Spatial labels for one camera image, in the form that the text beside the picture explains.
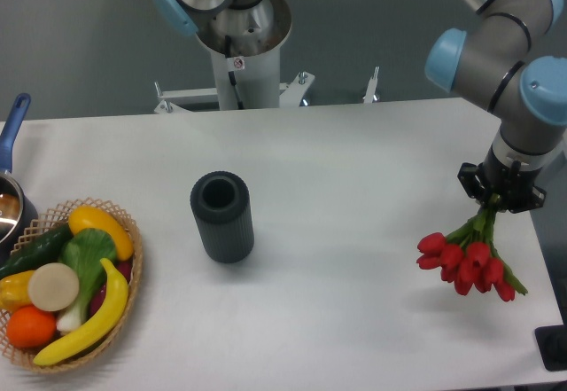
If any orange fruit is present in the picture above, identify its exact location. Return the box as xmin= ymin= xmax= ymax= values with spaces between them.
xmin=6 ymin=305 xmax=56 ymax=348

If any dark grey ribbed vase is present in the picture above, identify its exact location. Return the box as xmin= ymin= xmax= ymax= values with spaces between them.
xmin=190 ymin=171 xmax=254 ymax=263

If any green bok choy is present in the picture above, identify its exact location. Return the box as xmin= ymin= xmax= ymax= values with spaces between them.
xmin=57 ymin=228 xmax=117 ymax=335

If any yellow banana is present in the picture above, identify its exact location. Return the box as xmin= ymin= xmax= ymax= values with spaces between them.
xmin=33 ymin=258 xmax=128 ymax=367

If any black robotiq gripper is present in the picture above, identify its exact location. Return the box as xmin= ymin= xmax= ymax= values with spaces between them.
xmin=457 ymin=149 xmax=546 ymax=214

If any beige round disc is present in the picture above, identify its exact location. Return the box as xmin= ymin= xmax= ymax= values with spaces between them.
xmin=27 ymin=262 xmax=80 ymax=312

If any green cucumber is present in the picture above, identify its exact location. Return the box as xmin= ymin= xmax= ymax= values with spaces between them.
xmin=1 ymin=223 xmax=73 ymax=278

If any blue handled steel pot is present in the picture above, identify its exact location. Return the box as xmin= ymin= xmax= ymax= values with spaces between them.
xmin=1 ymin=93 xmax=37 ymax=264

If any black device at edge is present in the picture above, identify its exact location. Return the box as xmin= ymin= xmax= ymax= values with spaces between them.
xmin=534 ymin=325 xmax=566 ymax=371

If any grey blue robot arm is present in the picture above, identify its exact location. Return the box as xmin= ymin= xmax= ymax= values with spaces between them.
xmin=152 ymin=0 xmax=566 ymax=213

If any purple eggplant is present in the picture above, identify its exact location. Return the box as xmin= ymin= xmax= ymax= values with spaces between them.
xmin=89 ymin=260 xmax=132 ymax=317

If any woven wicker basket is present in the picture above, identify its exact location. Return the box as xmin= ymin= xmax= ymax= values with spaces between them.
xmin=1 ymin=197 xmax=144 ymax=374

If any yellow squash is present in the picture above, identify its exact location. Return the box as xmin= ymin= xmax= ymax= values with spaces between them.
xmin=67 ymin=205 xmax=134 ymax=262

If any red tulip bouquet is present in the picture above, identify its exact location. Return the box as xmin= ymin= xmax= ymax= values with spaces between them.
xmin=416 ymin=195 xmax=528 ymax=302

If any yellow bell pepper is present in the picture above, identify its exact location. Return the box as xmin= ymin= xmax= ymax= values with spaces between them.
xmin=1 ymin=270 xmax=35 ymax=312

